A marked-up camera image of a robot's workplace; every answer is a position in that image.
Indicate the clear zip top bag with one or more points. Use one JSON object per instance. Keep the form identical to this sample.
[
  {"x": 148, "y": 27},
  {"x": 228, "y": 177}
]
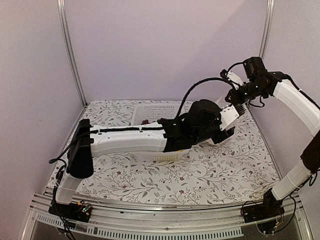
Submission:
[{"x": 222, "y": 103}]

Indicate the aluminium front rail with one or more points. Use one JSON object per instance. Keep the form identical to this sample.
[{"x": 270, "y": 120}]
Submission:
[{"x": 120, "y": 220}]

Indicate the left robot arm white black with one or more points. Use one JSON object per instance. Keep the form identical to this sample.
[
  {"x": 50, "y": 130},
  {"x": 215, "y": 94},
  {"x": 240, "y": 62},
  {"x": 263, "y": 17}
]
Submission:
[{"x": 91, "y": 141}]

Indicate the floral patterned table mat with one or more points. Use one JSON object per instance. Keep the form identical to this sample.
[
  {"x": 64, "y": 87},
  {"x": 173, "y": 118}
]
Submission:
[{"x": 239, "y": 169}]

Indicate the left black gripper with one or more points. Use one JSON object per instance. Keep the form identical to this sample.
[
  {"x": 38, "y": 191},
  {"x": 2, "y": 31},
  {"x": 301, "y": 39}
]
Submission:
[{"x": 224, "y": 137}]

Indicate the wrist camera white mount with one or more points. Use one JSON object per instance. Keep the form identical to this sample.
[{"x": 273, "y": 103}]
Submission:
[
  {"x": 229, "y": 114},
  {"x": 232, "y": 78}
]

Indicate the right aluminium frame post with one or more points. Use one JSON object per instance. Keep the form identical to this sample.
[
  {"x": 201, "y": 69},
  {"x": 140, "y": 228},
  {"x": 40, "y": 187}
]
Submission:
[{"x": 270, "y": 6}]

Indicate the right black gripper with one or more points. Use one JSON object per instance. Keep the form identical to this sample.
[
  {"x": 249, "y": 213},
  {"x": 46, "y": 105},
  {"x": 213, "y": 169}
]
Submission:
[{"x": 236, "y": 100}]

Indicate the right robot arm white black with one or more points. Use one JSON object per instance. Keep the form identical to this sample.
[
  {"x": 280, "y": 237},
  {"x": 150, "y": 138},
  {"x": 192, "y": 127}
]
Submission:
[{"x": 303, "y": 132}]

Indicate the aluminium frame post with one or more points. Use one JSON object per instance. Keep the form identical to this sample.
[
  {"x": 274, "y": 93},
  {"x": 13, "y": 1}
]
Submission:
[
  {"x": 61, "y": 6},
  {"x": 270, "y": 6}
]

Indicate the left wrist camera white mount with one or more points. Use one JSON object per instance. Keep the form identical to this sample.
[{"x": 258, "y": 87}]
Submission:
[{"x": 229, "y": 114}]

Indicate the left aluminium frame post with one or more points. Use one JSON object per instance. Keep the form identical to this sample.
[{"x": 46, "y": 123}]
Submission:
[{"x": 61, "y": 6}]

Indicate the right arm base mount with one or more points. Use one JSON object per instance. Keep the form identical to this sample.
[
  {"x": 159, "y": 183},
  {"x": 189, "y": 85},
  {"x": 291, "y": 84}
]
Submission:
[{"x": 271, "y": 211}]

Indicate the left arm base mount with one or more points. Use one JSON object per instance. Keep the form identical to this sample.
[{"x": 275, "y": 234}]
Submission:
[{"x": 80, "y": 211}]

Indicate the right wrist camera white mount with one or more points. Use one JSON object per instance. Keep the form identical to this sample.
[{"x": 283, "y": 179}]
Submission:
[{"x": 232, "y": 78}]

